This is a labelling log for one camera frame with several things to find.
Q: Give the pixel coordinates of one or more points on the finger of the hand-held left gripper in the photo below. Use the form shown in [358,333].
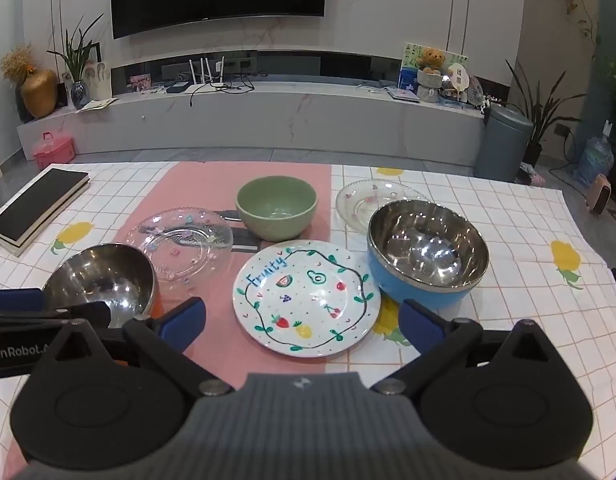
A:
[90,315]
[15,299]

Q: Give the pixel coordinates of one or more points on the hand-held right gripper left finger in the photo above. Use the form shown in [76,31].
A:
[183,322]

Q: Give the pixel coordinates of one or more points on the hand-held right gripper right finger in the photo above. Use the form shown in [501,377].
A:
[417,325]

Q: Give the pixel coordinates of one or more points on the clear glass plate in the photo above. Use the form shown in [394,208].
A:
[178,255]
[363,200]

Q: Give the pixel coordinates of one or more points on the green ceramic bowl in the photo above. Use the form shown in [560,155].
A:
[275,210]

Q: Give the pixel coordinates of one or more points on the plain steel bowl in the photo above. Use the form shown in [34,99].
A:
[103,275]

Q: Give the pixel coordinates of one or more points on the blue steel bowl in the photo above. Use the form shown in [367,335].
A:
[427,250]

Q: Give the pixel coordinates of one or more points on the black notebook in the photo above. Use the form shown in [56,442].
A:
[35,205]

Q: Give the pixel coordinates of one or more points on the black flat strip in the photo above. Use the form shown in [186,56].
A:
[245,242]

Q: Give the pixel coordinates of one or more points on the white fruit-printed plate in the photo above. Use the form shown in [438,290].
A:
[308,305]

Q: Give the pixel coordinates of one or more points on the black slim tool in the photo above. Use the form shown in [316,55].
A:
[230,215]

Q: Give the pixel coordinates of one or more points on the pink table mat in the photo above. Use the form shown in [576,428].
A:
[198,190]

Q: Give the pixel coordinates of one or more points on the pink storage box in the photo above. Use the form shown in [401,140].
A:
[53,152]

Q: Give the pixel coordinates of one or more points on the pink slippers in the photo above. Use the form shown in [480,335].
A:
[533,175]

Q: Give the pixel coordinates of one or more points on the grey trash bin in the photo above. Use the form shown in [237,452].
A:
[502,145]

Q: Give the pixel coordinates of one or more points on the gold vase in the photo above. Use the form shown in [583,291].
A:
[38,95]

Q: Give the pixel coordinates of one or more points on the loose papers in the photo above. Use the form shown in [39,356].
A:
[99,104]

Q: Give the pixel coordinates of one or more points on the green plant in blue vase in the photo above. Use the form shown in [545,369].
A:
[80,92]

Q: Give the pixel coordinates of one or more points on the pink heater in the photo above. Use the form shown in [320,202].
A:
[600,195]

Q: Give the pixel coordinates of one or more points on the white tablet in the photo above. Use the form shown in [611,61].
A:
[402,95]

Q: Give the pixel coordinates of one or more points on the white marble tv cabinet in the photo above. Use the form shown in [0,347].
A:
[288,115]

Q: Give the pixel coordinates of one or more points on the small black box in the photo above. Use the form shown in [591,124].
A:
[177,88]

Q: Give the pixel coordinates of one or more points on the dried flower bunch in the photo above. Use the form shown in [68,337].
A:
[17,62]

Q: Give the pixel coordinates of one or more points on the pink photo card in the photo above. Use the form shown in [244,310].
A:
[140,83]

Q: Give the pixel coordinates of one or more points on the white drawing picture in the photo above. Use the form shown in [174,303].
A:
[100,77]

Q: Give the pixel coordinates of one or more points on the blue water jug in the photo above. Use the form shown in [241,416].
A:
[593,162]

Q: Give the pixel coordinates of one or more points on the white knit basket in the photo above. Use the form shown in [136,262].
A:
[429,85]

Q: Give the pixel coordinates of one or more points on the patterned display plate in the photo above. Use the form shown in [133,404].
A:
[475,91]

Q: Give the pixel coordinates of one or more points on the long-leaf potted plant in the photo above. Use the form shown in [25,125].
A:
[535,110]

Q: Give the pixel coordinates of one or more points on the white router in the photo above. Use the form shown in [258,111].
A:
[208,77]

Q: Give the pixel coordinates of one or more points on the round white hand fan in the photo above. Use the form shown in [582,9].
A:
[459,79]

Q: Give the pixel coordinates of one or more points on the green bamboo painting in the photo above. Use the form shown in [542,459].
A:
[407,60]

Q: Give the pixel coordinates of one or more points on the brown teddy bear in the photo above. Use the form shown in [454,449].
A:
[430,59]

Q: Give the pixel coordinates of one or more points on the wall socket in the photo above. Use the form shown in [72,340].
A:
[562,129]

